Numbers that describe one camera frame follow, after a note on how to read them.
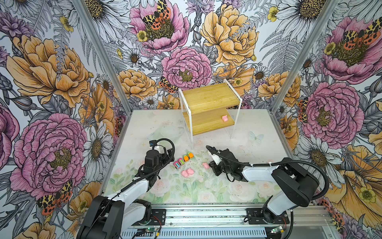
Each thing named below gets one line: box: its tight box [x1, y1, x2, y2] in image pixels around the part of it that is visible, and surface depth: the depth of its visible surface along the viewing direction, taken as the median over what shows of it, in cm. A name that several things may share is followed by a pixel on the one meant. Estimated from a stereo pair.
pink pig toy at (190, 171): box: [185, 168, 195, 175], surface depth 90 cm
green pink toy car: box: [177, 157, 186, 166], surface depth 93 cm
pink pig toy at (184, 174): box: [181, 170, 189, 178], surface depth 89 cm
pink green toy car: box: [173, 161, 182, 169], surface depth 91 cm
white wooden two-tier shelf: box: [178, 78, 243, 148], surface depth 85 cm
